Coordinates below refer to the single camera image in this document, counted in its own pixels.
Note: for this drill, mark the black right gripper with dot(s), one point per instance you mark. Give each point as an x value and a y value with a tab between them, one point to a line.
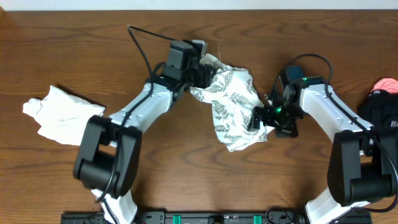
290	131

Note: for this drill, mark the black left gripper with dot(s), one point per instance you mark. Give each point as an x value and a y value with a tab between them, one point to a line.
204	78

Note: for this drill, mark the white fern print dress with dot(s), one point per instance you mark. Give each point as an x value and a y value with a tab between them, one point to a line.
232	97

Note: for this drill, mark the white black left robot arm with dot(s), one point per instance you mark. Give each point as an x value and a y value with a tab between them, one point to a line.
108	156

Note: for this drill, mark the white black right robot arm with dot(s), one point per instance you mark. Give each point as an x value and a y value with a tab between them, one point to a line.
362	171

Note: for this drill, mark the black garment with label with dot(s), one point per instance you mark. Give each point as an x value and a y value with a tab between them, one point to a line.
380	109

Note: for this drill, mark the pink cloth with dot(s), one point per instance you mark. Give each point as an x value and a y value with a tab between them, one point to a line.
389	85

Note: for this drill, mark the white folded shirt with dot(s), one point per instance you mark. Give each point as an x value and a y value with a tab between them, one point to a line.
62	117

